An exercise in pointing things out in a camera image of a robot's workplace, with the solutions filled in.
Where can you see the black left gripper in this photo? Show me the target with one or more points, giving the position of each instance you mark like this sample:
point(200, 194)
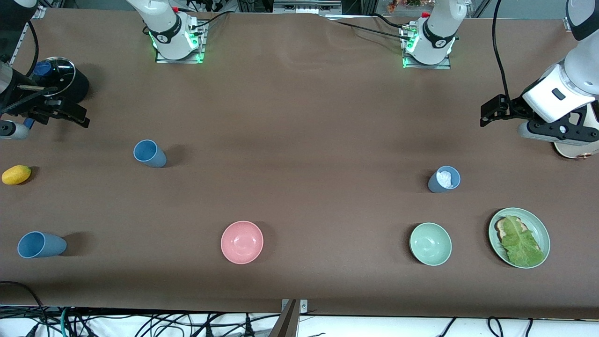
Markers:
point(513, 109)

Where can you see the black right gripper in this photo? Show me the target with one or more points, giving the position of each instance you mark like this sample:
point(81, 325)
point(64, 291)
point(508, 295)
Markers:
point(18, 104)

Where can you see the blue cup holding white paper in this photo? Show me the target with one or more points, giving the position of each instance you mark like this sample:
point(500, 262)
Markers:
point(435, 186)

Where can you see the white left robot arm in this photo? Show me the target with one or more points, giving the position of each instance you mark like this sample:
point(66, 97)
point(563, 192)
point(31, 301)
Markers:
point(437, 28)

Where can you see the blue plastic utensil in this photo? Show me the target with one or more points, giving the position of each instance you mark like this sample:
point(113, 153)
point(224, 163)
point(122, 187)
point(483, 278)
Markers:
point(29, 123)

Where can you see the black cooking pot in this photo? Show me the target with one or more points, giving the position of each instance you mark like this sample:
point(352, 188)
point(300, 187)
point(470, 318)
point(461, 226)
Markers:
point(80, 86)

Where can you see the yellow lemon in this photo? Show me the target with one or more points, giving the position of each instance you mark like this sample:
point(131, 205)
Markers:
point(16, 175)

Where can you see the cream toaster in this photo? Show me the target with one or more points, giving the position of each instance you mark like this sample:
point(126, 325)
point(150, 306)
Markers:
point(574, 150)

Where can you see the crumpled white paper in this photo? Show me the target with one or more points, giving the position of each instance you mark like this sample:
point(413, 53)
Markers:
point(444, 179)

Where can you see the aluminium corner profile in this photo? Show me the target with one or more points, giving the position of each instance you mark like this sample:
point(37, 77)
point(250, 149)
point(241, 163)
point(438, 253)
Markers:
point(568, 24)

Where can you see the toasted bread slice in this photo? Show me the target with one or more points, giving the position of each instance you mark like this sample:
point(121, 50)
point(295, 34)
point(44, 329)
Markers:
point(501, 228)

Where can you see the pale green plate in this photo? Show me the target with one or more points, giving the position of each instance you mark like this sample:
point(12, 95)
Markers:
point(539, 225)

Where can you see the green lettuce leaf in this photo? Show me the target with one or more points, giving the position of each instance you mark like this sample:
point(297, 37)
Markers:
point(522, 245)

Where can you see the orange artificial flowers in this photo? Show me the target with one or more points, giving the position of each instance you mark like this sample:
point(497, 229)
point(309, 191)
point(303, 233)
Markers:
point(405, 3)

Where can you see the pale green bowl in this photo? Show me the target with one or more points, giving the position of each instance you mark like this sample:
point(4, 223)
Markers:
point(430, 244)

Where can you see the brown table cover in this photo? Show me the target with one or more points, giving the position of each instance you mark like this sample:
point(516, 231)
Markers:
point(299, 140)

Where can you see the pink bowl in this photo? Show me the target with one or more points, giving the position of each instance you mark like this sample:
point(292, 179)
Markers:
point(242, 242)

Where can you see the black box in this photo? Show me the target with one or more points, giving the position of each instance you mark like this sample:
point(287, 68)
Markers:
point(255, 5)

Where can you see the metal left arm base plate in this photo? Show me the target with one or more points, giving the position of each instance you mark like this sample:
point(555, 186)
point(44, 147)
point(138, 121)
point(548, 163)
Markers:
point(444, 65)

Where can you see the aluminium side rail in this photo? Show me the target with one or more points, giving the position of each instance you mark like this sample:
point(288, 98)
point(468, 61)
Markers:
point(22, 40)

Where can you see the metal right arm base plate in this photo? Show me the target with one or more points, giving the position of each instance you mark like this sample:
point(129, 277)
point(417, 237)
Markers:
point(161, 59)

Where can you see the aluminium frame piece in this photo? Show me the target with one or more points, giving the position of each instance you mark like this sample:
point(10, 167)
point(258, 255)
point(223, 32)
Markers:
point(304, 6)

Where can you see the small metal bracket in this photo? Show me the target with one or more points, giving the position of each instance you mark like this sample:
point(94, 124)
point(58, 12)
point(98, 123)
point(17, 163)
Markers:
point(303, 305)

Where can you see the brown tapered post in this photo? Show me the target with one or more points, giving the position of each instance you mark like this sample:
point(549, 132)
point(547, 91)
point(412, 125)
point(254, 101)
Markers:
point(286, 323)

